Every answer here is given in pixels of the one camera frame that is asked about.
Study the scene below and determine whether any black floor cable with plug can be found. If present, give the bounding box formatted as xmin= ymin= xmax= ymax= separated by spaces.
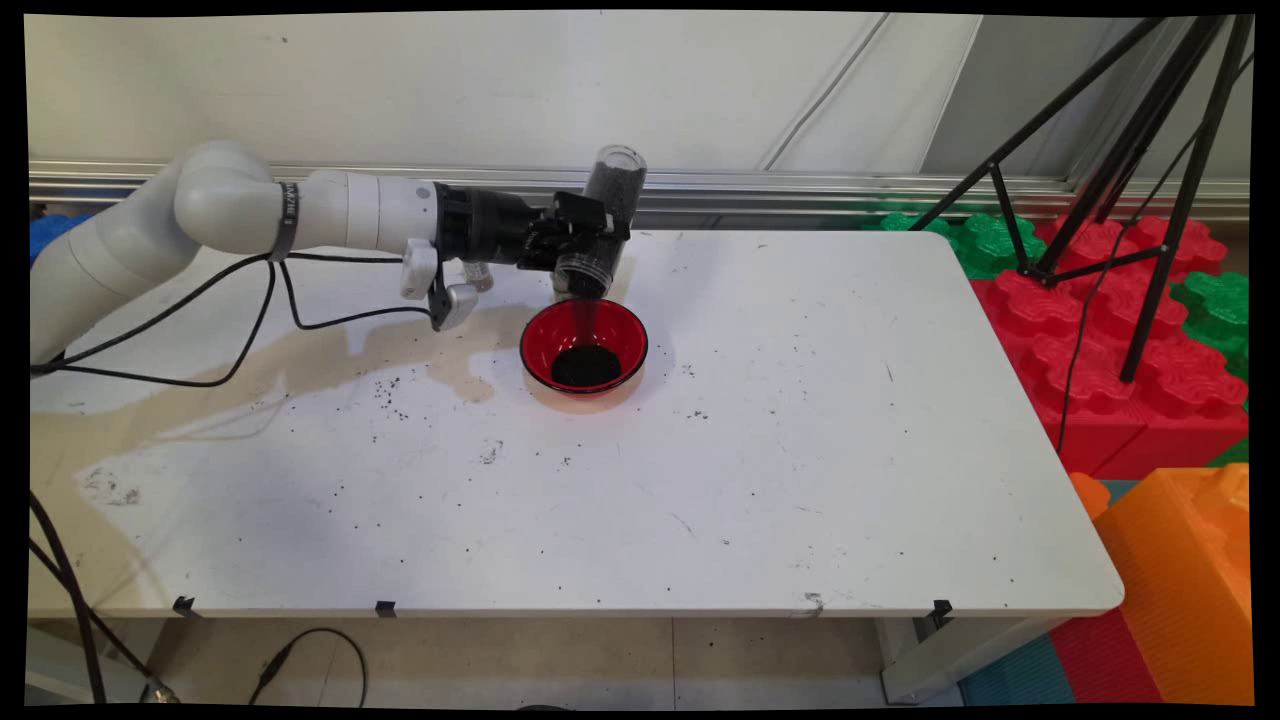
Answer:
xmin=247 ymin=627 xmax=367 ymax=707

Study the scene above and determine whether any black cable bundle with connector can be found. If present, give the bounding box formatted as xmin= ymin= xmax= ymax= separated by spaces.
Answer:
xmin=30 ymin=488 xmax=183 ymax=707

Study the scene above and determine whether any blue foam block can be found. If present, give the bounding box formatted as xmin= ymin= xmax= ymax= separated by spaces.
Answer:
xmin=30 ymin=211 xmax=93 ymax=265

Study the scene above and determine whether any white table leg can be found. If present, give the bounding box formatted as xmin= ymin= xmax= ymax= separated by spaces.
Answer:
xmin=878 ymin=614 xmax=1066 ymax=706

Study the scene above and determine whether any pile of black granules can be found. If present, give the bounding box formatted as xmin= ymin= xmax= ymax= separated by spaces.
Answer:
xmin=549 ymin=344 xmax=624 ymax=391

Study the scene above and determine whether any large orange foam block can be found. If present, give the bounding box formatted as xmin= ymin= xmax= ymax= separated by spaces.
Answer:
xmin=1093 ymin=464 xmax=1255 ymax=707

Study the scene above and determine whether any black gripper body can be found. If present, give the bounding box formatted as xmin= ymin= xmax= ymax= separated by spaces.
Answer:
xmin=434 ymin=183 xmax=558 ymax=272

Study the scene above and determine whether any red bowl with black rim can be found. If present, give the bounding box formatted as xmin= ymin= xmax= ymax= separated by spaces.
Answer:
xmin=519 ymin=297 xmax=650 ymax=397

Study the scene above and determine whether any clear jar with black granules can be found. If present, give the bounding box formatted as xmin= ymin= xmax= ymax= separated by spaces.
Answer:
xmin=552 ymin=144 xmax=649 ymax=301

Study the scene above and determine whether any teal floor mat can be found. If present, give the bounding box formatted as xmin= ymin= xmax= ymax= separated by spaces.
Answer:
xmin=958 ymin=633 xmax=1079 ymax=707

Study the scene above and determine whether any black tripod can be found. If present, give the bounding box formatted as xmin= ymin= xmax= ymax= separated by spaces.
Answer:
xmin=908 ymin=14 xmax=1255 ymax=385

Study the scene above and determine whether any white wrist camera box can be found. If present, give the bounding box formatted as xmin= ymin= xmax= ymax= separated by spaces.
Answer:
xmin=399 ymin=237 xmax=482 ymax=334

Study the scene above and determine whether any thin black tripod cable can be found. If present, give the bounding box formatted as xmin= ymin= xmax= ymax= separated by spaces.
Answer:
xmin=1054 ymin=55 xmax=1255 ymax=457

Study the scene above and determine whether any black strap on arm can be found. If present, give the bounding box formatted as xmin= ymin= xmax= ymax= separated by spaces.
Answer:
xmin=268 ymin=180 xmax=301 ymax=263

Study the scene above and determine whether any red floor mat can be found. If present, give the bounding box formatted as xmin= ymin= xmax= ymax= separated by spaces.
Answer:
xmin=1048 ymin=608 xmax=1166 ymax=707

